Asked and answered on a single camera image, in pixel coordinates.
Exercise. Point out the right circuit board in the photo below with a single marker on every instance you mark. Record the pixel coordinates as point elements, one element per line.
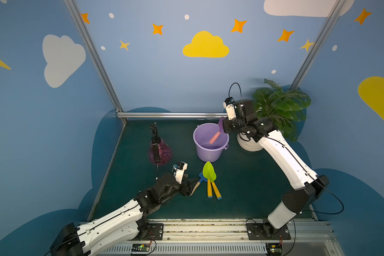
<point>274,249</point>

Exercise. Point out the blue shovel wooden handle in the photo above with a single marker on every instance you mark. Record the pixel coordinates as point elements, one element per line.
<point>201,180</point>

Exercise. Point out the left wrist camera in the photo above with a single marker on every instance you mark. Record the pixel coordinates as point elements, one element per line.
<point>179,170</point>

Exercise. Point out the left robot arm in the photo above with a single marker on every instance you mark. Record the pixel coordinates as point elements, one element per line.
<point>126,223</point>

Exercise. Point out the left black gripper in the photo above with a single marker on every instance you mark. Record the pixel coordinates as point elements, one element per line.
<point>185,187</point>

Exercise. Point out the white ribbed plant pot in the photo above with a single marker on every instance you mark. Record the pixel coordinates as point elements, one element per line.
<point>248,144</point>

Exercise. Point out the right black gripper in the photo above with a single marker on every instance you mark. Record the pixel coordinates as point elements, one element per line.
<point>226,125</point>

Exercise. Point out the green trowel blue-tipped handle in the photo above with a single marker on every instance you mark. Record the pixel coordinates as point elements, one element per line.
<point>216,190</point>

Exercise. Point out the purple toy scoop pink handle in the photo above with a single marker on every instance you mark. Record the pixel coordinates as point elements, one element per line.
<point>220,131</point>

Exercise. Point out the left aluminium frame post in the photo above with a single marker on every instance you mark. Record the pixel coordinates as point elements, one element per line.
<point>78,20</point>

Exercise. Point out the aluminium front rail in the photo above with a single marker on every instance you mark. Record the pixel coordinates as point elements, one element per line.
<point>228,237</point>

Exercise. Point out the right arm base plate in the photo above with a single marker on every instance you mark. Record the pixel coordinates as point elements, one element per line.
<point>260,231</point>

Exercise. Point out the green trowel yellow handle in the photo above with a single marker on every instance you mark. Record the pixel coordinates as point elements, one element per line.
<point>209,174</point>

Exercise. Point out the green artificial plant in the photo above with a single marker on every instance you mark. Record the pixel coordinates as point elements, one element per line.
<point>285,108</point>

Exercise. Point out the pink spray bottle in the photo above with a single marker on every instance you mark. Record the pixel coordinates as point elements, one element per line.
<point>159,153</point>

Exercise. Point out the left circuit board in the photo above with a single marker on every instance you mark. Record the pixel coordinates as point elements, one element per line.
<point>140,248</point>

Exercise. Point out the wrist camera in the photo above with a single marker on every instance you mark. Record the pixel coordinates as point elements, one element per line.
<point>230,108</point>
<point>179,170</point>

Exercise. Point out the aluminium back frame bar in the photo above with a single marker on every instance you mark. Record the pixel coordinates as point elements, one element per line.
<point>150,115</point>

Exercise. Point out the circuit board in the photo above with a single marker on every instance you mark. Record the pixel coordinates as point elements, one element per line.
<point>140,248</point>
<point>274,249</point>

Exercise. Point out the aluminium frame post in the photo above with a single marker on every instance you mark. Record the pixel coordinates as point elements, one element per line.
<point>320,39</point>
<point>78,20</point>

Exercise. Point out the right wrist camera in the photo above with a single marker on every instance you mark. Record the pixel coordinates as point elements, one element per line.
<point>230,108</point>

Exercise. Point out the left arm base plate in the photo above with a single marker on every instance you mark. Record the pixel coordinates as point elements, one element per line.
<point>149,231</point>

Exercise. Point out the right aluminium frame post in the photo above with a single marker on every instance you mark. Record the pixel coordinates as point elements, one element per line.
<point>320,39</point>

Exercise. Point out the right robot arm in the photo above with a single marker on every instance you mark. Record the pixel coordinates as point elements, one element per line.
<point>306,183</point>

